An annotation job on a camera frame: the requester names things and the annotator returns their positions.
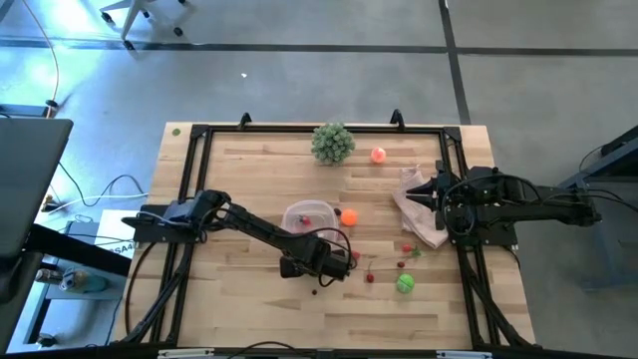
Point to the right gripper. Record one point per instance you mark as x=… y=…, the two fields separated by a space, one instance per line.
x=441 y=199

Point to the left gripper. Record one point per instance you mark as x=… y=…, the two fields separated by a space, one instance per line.
x=314 y=259

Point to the clear plastic tupperware container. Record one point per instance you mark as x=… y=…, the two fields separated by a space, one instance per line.
x=319 y=210

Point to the orange toy fruit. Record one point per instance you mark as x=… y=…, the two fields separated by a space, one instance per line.
x=349 y=217

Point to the red toy cherry with stem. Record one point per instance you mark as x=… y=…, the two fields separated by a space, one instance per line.
x=370 y=277

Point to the pink orange toy peach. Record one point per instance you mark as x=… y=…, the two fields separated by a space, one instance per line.
x=378 y=155

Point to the green toy apple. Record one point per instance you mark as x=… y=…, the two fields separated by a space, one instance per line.
x=405 y=283

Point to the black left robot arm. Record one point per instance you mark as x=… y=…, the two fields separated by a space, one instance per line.
x=259 y=229

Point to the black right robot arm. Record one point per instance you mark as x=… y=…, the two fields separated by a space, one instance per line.
x=528 y=209

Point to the beige crumpled cloth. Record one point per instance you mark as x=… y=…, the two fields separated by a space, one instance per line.
x=418 y=224

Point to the potted green succulent plant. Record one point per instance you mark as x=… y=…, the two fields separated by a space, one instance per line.
x=333 y=143

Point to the blue grey metal table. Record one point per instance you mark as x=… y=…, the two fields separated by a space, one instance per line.
x=613 y=164

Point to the white paper sheet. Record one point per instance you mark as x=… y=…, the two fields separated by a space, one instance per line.
x=117 y=234

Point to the dark grey desk panel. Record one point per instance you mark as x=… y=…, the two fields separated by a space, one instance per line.
x=30 y=189

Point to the white office chair base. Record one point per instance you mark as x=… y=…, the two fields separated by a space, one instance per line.
x=132 y=15

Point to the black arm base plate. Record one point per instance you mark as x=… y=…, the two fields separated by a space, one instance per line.
x=149 y=232
x=491 y=239

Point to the black frame bracket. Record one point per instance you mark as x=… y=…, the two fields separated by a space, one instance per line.
x=244 y=121
x=397 y=119

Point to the black aluminium table frame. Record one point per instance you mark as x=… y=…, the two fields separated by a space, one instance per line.
x=324 y=128

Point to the silver metal bracket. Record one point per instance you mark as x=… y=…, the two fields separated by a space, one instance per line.
x=184 y=354
x=463 y=355

